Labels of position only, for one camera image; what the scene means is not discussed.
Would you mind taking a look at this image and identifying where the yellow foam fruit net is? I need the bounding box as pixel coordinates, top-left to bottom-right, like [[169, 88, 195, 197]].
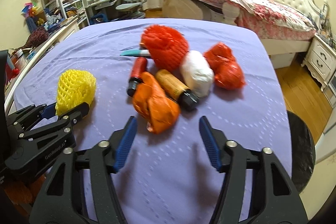
[[55, 69, 96, 116]]

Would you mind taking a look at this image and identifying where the red cylindrical bottle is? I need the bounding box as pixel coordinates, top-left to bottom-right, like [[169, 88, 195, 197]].
[[126, 57, 147, 97]]

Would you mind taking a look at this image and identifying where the orange plastic bag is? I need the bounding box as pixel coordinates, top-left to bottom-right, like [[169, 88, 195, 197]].
[[132, 72, 181, 135]]

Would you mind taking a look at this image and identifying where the brown cylindrical bottle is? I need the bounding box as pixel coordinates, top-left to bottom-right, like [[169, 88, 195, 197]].
[[155, 69, 199, 111]]

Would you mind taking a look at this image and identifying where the red foam fruit net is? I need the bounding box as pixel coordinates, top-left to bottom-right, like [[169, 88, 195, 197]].
[[141, 24, 189, 72]]

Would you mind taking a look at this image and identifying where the red plastic bag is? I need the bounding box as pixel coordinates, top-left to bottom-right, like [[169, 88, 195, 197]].
[[203, 42, 245, 90]]

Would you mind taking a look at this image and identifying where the white bundle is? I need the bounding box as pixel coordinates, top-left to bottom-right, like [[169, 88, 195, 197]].
[[179, 50, 214, 98]]

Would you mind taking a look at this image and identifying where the black trash bin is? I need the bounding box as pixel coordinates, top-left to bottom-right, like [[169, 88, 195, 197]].
[[287, 110, 316, 193]]

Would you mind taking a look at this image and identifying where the maroon fluffy item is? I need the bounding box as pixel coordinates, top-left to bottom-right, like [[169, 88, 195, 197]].
[[22, 27, 49, 49]]

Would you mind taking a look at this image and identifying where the purple bed sheet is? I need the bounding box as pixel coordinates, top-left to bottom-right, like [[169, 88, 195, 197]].
[[14, 19, 292, 223]]

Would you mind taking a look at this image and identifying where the study desk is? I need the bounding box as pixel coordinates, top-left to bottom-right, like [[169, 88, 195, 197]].
[[82, 0, 118, 25]]

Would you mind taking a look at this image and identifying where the green desk chair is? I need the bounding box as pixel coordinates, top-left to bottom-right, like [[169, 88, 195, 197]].
[[116, 0, 147, 20]]

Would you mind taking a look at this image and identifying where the white nightstand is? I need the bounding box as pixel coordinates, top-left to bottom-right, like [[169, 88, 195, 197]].
[[301, 35, 335, 92]]

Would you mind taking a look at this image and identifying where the floral pink quilt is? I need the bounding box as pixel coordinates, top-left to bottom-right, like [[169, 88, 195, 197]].
[[160, 0, 317, 41]]

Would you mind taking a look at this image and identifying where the white bed with headboard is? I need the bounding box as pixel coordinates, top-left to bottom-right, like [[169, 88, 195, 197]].
[[162, 0, 321, 69]]

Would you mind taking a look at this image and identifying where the white bed side rail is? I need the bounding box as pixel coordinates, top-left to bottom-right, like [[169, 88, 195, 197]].
[[5, 16, 79, 115]]

